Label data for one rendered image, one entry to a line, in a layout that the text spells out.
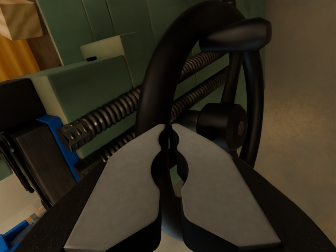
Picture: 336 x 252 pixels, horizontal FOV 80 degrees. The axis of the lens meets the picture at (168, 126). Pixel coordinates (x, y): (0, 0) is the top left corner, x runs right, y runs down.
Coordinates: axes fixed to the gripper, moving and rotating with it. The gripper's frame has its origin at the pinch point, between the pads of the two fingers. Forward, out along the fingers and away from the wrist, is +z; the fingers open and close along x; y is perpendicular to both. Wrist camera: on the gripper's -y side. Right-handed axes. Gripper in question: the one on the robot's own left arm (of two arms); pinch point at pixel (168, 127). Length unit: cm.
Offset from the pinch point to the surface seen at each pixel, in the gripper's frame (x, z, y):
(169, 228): -0.3, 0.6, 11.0
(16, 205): -181, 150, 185
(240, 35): 5.7, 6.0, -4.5
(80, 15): -11.8, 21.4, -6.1
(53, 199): -11.8, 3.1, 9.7
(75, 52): -12.7, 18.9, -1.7
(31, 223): -74, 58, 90
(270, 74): 49, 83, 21
